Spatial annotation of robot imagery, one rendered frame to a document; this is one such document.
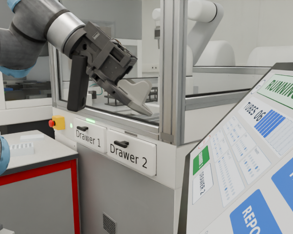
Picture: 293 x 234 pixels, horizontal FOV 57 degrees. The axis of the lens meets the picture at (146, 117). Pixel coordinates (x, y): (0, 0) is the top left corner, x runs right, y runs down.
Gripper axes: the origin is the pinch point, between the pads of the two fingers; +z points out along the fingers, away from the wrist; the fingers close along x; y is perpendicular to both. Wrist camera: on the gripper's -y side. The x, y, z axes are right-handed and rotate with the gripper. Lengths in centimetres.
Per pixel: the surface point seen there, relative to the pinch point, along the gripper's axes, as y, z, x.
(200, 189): 0.0, 14.7, -12.9
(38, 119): -84, -57, 116
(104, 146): -36, -5, 53
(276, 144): 13.0, 14.8, -20.2
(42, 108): -77, -60, 119
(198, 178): -0.5, 14.7, -7.9
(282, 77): 22.1, 14.8, 0.0
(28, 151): -68, -32, 60
